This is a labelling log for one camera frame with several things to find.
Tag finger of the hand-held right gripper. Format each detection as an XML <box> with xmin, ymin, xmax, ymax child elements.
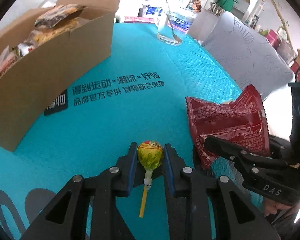
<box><xmin>269</xmin><ymin>134</ymin><xmax>292</xmax><ymax>155</ymax></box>
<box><xmin>204</xmin><ymin>136</ymin><xmax>294</xmax><ymax>168</ymax></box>

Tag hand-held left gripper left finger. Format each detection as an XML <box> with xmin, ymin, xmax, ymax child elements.
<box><xmin>20</xmin><ymin>142</ymin><xmax>138</xmax><ymax>240</ymax></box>

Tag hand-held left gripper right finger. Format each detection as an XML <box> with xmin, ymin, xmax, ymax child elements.
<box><xmin>164</xmin><ymin>143</ymin><xmax>282</xmax><ymax>240</ymax></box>

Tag yellow green lollipop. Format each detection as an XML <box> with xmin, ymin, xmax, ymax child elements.
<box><xmin>137</xmin><ymin>140</ymin><xmax>164</xmax><ymax>218</ymax></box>

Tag dark red snack packet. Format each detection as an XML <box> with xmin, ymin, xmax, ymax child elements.
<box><xmin>185</xmin><ymin>84</ymin><xmax>271</xmax><ymax>170</ymax></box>

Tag brown cardboard box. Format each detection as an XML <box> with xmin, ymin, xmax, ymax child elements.
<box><xmin>0</xmin><ymin>0</ymin><xmax>122</xmax><ymax>152</ymax></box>

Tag silver foil snack packet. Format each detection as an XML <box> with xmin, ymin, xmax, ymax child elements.
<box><xmin>16</xmin><ymin>39</ymin><xmax>40</xmax><ymax>57</ymax></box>

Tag seaweed snack packet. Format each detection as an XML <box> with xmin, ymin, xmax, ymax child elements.
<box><xmin>34</xmin><ymin>4</ymin><xmax>87</xmax><ymax>28</ymax></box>

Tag person's right hand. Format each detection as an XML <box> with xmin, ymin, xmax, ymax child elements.
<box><xmin>262</xmin><ymin>196</ymin><xmax>300</xmax><ymax>218</ymax></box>

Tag grey leaf pattern chair cover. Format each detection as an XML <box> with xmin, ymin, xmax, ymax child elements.
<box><xmin>189</xmin><ymin>11</ymin><xmax>295</xmax><ymax>102</ymax></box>

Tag pink gift box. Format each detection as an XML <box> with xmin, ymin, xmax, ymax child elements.
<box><xmin>265</xmin><ymin>29</ymin><xmax>280</xmax><ymax>46</ymax></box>

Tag metal spoon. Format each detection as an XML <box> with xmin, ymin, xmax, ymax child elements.
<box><xmin>163</xmin><ymin>0</ymin><xmax>182</xmax><ymax>43</ymax></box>

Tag clear drinking glass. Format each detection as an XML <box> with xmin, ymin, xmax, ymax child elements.
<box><xmin>155</xmin><ymin>10</ymin><xmax>183</xmax><ymax>46</ymax></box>

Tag green tote bag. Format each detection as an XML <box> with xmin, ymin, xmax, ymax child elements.
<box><xmin>216</xmin><ymin>0</ymin><xmax>237</xmax><ymax>12</ymax></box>

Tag printed tote bag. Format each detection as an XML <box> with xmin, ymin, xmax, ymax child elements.
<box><xmin>189</xmin><ymin>0</ymin><xmax>205</xmax><ymax>12</ymax></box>

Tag blue tissue pack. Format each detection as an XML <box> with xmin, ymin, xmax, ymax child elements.
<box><xmin>142</xmin><ymin>5</ymin><xmax>194</xmax><ymax>33</ymax></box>

